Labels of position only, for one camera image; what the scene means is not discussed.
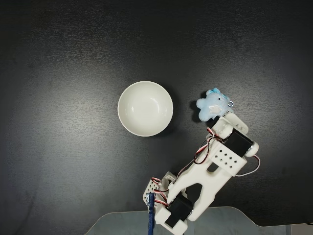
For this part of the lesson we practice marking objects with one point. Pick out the white bowl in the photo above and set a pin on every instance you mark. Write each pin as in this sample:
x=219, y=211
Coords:
x=145, y=110

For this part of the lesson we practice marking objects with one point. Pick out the blue clamp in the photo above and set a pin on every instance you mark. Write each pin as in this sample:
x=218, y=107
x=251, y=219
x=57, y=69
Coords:
x=151, y=215

